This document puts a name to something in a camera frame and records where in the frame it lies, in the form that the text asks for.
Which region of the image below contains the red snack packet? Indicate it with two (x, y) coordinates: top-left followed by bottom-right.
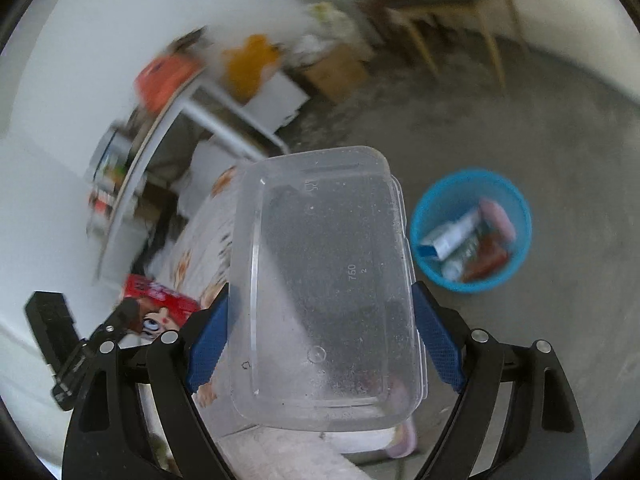
(122, 274), (201, 341)

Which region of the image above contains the blue toothpaste box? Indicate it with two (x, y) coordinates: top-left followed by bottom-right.
(418, 207), (482, 261)

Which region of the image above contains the clear plastic food container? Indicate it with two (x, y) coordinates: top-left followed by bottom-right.
(228, 146), (427, 432)

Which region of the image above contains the clear red snack bag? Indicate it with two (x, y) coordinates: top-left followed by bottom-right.
(461, 234), (510, 283)

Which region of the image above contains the pink sponge cloth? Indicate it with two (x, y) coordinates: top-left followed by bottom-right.
(480, 198), (516, 243)

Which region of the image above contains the blue plastic trash basket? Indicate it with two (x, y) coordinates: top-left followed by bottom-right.
(409, 168), (533, 295)

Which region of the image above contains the floral plaid tablecloth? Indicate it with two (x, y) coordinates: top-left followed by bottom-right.
(134, 164), (281, 441)

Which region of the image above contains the pink slipper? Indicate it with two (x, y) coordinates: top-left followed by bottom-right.
(385, 417), (418, 460)

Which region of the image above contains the steel rice cooker pot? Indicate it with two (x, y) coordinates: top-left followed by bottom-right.
(85, 122), (132, 182)

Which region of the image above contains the white side table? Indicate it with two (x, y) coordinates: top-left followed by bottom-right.
(93, 70), (290, 281)

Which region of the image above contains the red plastic bag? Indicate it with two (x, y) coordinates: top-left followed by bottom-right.
(134, 53), (203, 115)

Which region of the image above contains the yellow plastic bag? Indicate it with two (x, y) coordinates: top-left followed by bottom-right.
(222, 34), (281, 102)

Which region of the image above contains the cardboard box on floor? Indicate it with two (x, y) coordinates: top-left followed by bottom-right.
(302, 44), (369, 103)

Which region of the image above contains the white bags pile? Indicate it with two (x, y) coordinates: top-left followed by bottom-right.
(288, 2), (370, 67)

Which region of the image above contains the dark wooden stool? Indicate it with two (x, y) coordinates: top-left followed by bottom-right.
(356, 0), (401, 44)

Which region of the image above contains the wooden chair right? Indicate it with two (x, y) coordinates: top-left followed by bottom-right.
(387, 0), (528, 89)

